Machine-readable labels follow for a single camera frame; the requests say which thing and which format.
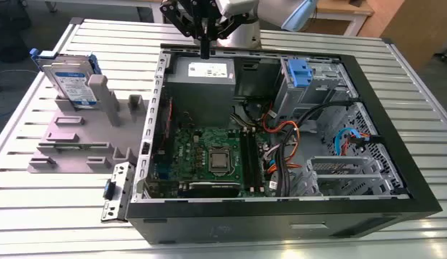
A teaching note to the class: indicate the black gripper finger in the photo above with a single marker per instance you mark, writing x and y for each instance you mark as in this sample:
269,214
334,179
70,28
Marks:
180,21
230,27

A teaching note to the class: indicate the hard disk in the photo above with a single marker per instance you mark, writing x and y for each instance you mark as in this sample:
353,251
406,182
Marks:
73,86

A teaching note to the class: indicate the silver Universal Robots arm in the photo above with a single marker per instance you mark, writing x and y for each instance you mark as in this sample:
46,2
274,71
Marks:
244,35

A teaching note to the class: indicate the metal disk bay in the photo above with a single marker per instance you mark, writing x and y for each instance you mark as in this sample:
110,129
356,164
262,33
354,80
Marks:
338,163

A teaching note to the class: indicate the grey power supply unit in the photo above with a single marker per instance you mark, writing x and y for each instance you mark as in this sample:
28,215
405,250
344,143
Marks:
201,81

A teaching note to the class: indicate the blue drive latch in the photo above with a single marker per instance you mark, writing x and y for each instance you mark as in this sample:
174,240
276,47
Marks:
298,73

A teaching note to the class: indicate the wooden desk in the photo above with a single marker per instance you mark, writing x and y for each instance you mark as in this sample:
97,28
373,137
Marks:
338,16

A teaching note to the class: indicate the metal optical drive cage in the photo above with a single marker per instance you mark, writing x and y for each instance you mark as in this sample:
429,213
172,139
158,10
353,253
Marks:
328,91

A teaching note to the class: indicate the black RAM slot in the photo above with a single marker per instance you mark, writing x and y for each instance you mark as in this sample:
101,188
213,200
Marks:
254,159
244,159
249,159

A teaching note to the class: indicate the grey parts rack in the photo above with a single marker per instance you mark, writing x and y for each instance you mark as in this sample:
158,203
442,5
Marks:
86,135

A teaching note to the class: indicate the silver CPU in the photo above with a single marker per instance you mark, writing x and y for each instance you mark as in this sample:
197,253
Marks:
221,160

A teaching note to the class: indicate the green motherboard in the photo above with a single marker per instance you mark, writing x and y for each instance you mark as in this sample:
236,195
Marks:
194,162

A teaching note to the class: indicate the wooden cabinet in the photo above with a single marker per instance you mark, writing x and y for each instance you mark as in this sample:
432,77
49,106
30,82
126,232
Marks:
413,29

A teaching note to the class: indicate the CPU socket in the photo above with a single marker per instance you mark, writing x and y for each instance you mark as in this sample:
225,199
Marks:
212,172

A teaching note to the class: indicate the white label tag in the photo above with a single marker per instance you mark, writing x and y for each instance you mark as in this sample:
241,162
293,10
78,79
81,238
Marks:
273,185

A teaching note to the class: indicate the black graphics card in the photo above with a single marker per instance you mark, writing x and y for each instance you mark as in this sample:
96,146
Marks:
212,189

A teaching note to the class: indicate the blue black plug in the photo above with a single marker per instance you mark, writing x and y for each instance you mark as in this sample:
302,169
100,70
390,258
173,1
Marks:
108,190

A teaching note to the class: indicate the black open PC case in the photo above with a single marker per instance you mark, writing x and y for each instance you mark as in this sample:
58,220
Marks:
244,226

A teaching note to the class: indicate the white frame table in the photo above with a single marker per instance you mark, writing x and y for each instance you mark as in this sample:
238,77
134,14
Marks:
150,10

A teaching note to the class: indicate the metal port panel bracket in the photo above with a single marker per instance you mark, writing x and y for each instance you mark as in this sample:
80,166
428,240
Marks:
120,194

